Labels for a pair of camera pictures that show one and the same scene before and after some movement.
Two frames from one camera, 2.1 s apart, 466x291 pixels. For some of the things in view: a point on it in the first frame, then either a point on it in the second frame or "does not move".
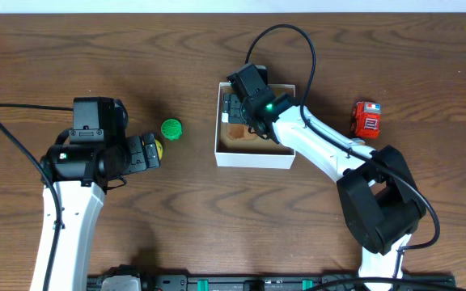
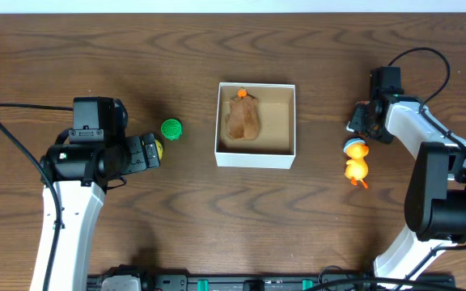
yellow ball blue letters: (159, 149) does not move
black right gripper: (233, 107) to (356, 122)
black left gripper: (137, 153) does not move
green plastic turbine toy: (171, 129) does not move
